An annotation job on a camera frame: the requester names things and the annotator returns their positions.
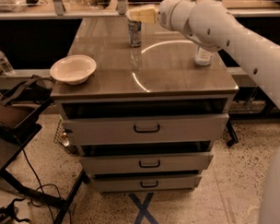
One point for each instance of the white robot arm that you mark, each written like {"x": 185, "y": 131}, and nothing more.
{"x": 208, "y": 24}

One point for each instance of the bottom grey drawer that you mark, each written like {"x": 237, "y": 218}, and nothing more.
{"x": 143, "y": 183}

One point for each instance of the silver redbull can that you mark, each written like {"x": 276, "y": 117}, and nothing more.
{"x": 134, "y": 33}

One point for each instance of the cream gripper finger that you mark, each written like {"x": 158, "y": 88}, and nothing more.
{"x": 145, "y": 14}

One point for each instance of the clear plastic water bottle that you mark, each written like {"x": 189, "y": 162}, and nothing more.
{"x": 203, "y": 57}

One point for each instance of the black caster leg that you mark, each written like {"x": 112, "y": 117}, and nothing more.
{"x": 233, "y": 137}

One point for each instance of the middle grey drawer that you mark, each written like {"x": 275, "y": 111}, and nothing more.
{"x": 147, "y": 163}

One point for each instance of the grey drawer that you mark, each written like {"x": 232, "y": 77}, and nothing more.
{"x": 147, "y": 163}
{"x": 143, "y": 183}
{"x": 204, "y": 127}

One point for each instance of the dark bag with strap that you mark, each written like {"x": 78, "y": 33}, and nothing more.
{"x": 16, "y": 120}

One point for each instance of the white paper bowl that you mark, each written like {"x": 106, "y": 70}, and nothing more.
{"x": 73, "y": 69}

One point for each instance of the grey drawer cabinet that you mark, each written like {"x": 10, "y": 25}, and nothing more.
{"x": 157, "y": 79}

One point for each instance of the small water bottle on shelf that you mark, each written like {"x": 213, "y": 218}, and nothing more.
{"x": 5, "y": 64}

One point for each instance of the wire mesh basket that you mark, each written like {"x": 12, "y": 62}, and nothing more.
{"x": 62, "y": 140}

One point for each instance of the top grey drawer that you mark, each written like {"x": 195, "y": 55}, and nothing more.
{"x": 204, "y": 127}

